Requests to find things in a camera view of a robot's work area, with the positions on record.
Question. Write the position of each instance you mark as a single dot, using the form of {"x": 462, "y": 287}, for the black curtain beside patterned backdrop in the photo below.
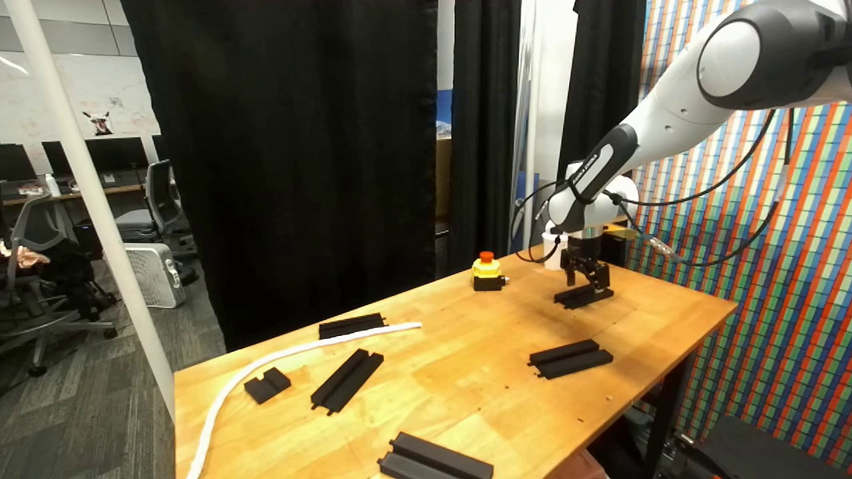
{"x": 608, "y": 61}

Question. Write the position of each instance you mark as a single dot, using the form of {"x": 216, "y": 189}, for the multicoloured patterned backdrop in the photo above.
{"x": 799, "y": 335}

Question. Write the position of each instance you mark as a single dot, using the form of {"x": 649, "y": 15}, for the grey office chair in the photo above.
{"x": 163, "y": 201}
{"x": 35, "y": 309}

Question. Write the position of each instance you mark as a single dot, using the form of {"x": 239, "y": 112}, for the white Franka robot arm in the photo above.
{"x": 674, "y": 106}

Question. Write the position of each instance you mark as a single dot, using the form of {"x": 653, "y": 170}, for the small black grooved block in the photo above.
{"x": 267, "y": 387}

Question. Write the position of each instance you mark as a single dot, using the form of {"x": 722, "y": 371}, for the white slanted pole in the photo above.
{"x": 82, "y": 173}

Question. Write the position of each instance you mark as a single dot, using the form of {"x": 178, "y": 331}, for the black table leg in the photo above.
{"x": 662, "y": 417}

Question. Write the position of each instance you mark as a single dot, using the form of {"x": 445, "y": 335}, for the brown cardboard box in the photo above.
{"x": 442, "y": 181}

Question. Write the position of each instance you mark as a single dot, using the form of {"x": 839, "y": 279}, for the black seat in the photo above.
{"x": 755, "y": 454}

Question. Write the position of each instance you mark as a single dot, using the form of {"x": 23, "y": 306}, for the narrow black curtain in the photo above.
{"x": 485, "y": 134}

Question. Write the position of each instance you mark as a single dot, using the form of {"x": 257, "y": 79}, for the white box on floor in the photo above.
{"x": 154, "y": 274}

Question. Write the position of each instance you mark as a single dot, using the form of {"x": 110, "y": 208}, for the yellow red emergency stop button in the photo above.
{"x": 488, "y": 278}

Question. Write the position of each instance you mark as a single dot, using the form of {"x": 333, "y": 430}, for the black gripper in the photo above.
{"x": 584, "y": 250}

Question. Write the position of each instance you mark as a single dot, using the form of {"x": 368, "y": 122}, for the white curved plastic tube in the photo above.
{"x": 391, "y": 331}

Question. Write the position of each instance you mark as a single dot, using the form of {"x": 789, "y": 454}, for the wide black curtain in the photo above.
{"x": 293, "y": 160}

